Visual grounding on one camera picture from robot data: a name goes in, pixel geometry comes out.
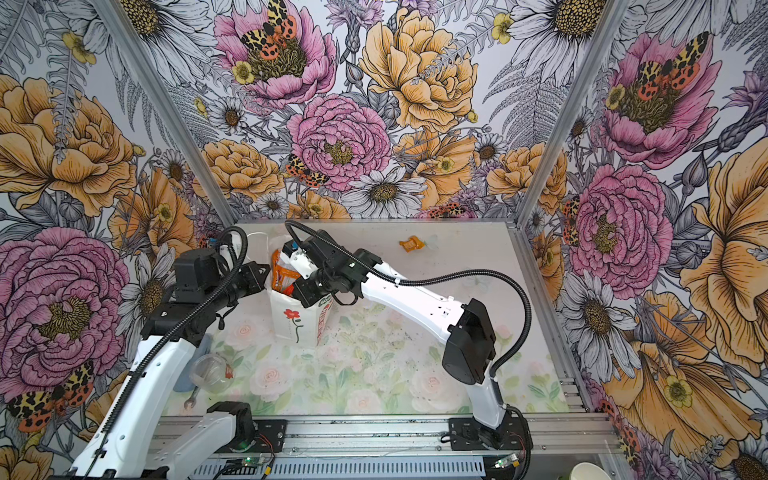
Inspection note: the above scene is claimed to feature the orange white snack bag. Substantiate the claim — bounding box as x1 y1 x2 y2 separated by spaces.
270 249 301 296

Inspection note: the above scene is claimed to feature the white paper gift bag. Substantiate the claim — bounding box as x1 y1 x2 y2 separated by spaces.
247 232 333 348

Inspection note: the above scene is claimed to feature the small orange snack packet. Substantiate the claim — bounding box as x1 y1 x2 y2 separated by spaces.
399 235 426 253

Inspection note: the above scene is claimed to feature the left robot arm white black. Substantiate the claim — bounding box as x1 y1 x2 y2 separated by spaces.
63 249 270 479

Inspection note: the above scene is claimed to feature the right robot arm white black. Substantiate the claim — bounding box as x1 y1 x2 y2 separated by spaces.
280 230 509 450

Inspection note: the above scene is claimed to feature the clear plastic cup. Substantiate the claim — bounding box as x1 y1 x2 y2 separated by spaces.
189 353 234 394

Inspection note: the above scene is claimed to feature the green circuit board left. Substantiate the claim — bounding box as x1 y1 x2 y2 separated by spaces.
226 457 263 470

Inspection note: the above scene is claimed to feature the green circuit board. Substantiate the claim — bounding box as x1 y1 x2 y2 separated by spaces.
493 453 521 470
226 457 263 470

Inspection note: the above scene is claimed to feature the green circuit board right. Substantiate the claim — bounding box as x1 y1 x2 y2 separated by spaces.
493 453 521 470

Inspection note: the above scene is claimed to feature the white round bowl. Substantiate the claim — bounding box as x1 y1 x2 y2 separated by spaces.
569 462 612 480

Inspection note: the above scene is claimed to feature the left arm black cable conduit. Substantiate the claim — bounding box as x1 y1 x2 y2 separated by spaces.
77 225 251 475

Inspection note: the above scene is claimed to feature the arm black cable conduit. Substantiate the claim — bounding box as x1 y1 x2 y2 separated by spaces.
284 219 534 480
77 225 251 475

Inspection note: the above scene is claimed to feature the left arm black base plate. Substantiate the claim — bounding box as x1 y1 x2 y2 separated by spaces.
215 419 288 454

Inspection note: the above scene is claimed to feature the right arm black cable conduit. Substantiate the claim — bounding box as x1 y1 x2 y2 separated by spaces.
284 219 534 480

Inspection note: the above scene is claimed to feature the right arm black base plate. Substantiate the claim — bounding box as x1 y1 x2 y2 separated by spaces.
446 415 533 451

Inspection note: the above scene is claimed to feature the white ventilated cable duct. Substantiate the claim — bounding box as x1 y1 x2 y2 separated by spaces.
188 453 487 479

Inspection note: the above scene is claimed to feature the aluminium frame rail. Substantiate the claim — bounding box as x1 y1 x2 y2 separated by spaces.
113 413 619 460

